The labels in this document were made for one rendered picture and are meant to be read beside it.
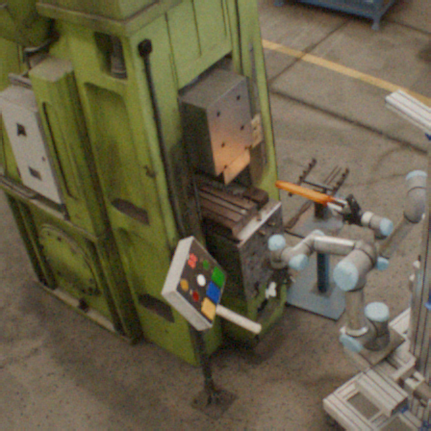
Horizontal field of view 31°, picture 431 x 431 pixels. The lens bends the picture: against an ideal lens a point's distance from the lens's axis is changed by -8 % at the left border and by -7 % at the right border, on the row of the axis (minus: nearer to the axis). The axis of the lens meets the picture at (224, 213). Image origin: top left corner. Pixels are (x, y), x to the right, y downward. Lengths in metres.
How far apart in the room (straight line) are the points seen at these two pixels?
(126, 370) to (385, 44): 4.02
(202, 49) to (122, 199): 0.94
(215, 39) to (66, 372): 2.31
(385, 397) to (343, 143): 2.89
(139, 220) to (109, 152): 0.38
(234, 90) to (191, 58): 0.26
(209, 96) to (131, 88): 0.42
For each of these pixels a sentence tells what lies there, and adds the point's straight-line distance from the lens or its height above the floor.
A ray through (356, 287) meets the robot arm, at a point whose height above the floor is 1.36.
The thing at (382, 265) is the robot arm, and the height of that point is 1.03.
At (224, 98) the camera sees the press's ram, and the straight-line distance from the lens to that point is 3.74.
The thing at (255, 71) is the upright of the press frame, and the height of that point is 1.60.
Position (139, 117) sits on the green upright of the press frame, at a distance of 3.57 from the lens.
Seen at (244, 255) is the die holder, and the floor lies 0.82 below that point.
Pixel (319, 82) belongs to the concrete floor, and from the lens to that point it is 6.88.
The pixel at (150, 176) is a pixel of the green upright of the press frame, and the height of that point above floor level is 1.49.
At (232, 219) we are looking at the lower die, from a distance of 4.21.
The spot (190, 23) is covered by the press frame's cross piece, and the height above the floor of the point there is 2.12.
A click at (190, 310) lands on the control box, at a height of 1.07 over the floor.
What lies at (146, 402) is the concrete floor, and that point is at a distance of 4.75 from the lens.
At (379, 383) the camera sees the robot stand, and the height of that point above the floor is 0.74.
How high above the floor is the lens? 3.89
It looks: 43 degrees down
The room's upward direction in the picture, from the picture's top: 9 degrees counter-clockwise
